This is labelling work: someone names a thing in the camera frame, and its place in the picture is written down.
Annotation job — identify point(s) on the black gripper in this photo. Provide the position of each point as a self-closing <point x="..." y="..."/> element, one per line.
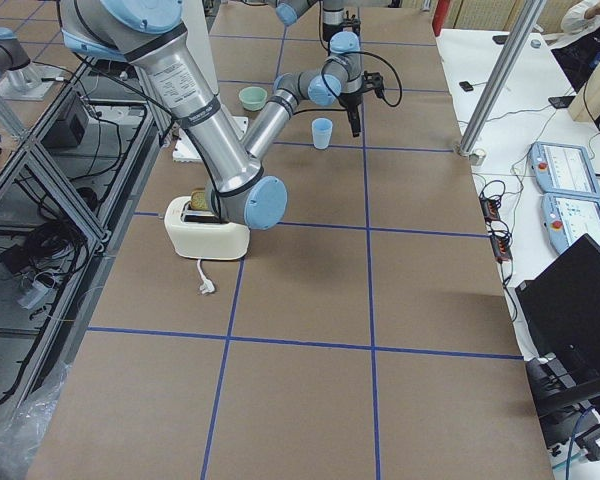
<point x="328" y="32"/>
<point x="351" y="103"/>

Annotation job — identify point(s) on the light blue cup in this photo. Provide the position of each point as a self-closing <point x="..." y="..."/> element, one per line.
<point x="321" y="129"/>

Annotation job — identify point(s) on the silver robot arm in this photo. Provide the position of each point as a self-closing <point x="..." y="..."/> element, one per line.
<point x="151" y="36"/>
<point x="289" y="12"/>

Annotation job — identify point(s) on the green plastic bowl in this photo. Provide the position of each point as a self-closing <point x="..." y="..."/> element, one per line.
<point x="253" y="98"/>

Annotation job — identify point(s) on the small black box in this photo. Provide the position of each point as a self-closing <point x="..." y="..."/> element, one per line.
<point x="466" y="86"/>

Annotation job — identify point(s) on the brown toast slice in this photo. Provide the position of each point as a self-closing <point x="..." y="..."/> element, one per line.
<point x="198" y="201"/>

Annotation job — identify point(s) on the cream white toaster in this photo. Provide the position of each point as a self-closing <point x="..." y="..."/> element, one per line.
<point x="201" y="235"/>

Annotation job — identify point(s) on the black phone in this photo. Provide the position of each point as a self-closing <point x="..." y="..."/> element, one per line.
<point x="561" y="102"/>

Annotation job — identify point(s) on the teach pendant far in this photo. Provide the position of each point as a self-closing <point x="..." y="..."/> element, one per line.
<point x="563" y="169"/>

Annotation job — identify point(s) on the teach pendant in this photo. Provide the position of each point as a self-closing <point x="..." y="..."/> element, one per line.
<point x="563" y="169"/>
<point x="569" y="217"/>

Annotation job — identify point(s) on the white power plug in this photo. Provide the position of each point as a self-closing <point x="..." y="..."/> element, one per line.
<point x="206" y="287"/>

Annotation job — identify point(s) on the teach pendant near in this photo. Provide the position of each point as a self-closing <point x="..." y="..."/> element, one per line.
<point x="569" y="217"/>

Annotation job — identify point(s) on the black laptop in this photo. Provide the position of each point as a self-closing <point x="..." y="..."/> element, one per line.
<point x="562" y="304"/>

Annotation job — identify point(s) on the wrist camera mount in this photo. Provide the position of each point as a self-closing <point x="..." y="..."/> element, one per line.
<point x="351" y="22"/>
<point x="373" y="82"/>

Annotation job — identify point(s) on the aluminium frame post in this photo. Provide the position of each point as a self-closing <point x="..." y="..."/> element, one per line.
<point x="505" y="62"/>

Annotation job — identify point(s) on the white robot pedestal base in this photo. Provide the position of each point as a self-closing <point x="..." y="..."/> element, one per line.
<point x="206" y="135"/>

